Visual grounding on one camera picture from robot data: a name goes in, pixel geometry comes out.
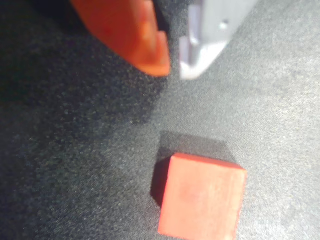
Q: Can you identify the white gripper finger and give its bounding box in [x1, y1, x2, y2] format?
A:
[178, 0, 256, 81]

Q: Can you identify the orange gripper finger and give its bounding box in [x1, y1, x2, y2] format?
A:
[69, 0, 172, 77]

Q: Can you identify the red wooden cube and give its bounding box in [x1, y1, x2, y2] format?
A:
[150, 152, 248, 240]

